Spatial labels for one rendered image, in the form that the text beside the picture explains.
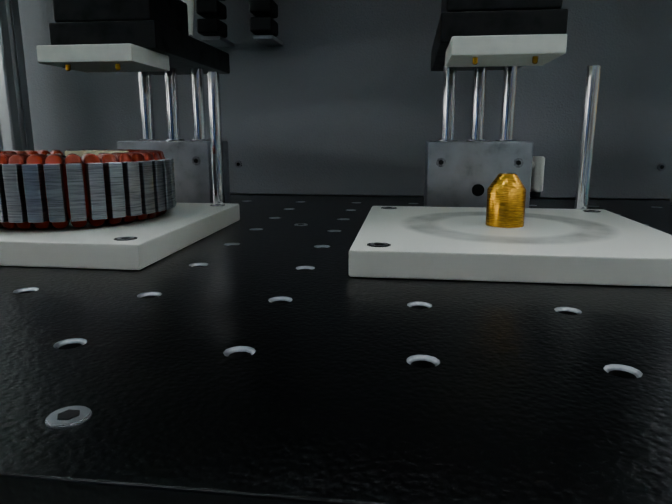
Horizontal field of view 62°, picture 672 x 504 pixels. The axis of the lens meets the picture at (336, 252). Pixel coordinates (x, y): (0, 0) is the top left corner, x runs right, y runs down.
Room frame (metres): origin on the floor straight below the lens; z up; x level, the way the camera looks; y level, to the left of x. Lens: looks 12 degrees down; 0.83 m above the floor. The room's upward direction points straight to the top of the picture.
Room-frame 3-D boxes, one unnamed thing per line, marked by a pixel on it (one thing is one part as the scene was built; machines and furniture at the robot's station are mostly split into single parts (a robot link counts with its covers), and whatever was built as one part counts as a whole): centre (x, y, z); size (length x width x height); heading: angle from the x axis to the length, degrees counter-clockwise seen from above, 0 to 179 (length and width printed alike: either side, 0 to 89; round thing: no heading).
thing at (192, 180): (0.47, 0.13, 0.80); 0.08 x 0.05 x 0.06; 83
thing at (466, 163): (0.43, -0.11, 0.80); 0.08 x 0.05 x 0.06; 83
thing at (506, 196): (0.29, -0.09, 0.80); 0.02 x 0.02 x 0.03
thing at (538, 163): (0.42, -0.15, 0.80); 0.01 x 0.01 x 0.03; 83
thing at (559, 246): (0.29, -0.09, 0.78); 0.15 x 0.15 x 0.01; 83
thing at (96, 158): (0.32, 0.15, 0.80); 0.11 x 0.11 x 0.04
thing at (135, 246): (0.32, 0.15, 0.78); 0.15 x 0.15 x 0.01; 83
